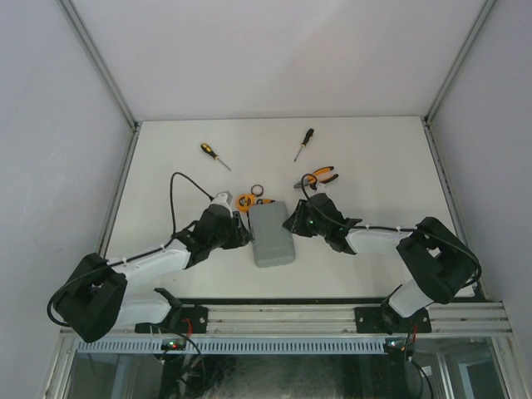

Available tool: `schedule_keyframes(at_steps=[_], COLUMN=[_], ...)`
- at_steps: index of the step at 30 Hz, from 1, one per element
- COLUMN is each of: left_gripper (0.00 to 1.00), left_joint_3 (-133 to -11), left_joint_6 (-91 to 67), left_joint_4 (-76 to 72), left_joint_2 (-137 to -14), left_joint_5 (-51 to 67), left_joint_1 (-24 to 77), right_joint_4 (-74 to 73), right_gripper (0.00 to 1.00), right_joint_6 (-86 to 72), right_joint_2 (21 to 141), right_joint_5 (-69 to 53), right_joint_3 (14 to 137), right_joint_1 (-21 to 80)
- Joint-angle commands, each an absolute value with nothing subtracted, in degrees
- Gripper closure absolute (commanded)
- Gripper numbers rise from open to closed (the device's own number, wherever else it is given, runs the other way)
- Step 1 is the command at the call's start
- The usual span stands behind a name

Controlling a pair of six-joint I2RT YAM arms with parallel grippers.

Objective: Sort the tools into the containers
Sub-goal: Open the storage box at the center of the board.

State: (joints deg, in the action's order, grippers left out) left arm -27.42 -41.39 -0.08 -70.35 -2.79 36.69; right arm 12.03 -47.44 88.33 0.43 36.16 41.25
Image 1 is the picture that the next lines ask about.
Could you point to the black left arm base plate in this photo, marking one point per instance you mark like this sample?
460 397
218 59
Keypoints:
186 320

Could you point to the left aluminium frame post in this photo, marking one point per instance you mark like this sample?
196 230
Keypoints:
82 34

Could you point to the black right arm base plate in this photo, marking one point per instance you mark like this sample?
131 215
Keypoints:
372 320

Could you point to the black electrical tape roll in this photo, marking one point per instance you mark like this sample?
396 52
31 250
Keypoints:
257 190

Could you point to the right aluminium frame post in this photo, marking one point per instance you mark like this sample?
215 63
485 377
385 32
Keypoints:
471 37

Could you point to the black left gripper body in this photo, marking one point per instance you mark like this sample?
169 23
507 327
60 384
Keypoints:
231 236

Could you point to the long black yellow screwdriver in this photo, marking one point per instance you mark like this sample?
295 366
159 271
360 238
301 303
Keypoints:
308 136

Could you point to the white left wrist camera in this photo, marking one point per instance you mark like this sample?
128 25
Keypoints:
223 199

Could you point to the orange black pliers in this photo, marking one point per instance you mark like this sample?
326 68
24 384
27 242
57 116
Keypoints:
324 175

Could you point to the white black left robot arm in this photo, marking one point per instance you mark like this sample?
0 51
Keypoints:
99 294

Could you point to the short yellow black screwdriver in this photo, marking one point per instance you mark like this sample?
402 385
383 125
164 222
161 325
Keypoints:
209 151

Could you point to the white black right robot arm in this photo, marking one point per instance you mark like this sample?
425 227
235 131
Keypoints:
439 263

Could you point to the grey slotted cable duct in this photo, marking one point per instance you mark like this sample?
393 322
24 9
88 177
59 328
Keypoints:
237 345

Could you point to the aluminium frame post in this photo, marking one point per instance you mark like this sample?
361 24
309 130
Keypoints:
471 37
82 34

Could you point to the grey plastic tool case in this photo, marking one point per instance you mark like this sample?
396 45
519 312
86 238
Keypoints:
272 244

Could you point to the aluminium front rail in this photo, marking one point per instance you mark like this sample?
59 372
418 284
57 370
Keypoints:
337 320

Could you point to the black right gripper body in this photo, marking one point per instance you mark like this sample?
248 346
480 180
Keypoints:
304 225

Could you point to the orange tape measure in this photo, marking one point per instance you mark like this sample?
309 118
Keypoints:
245 202

